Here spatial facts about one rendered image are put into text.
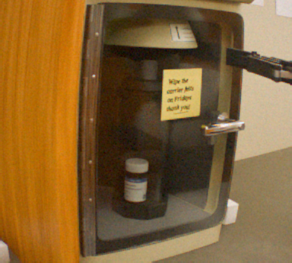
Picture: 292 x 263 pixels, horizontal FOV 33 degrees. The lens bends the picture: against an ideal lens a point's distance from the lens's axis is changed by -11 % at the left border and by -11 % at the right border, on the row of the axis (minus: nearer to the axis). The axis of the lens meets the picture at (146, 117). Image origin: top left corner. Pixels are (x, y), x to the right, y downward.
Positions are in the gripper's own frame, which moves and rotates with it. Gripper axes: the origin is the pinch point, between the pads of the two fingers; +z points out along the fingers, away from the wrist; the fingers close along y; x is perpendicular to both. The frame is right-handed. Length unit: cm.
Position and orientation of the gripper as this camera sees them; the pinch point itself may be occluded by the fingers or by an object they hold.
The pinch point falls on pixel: (242, 59)
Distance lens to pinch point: 87.1
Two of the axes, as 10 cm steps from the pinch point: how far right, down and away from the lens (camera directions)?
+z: -5.9, -2.1, 7.8
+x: -0.6, 9.7, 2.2
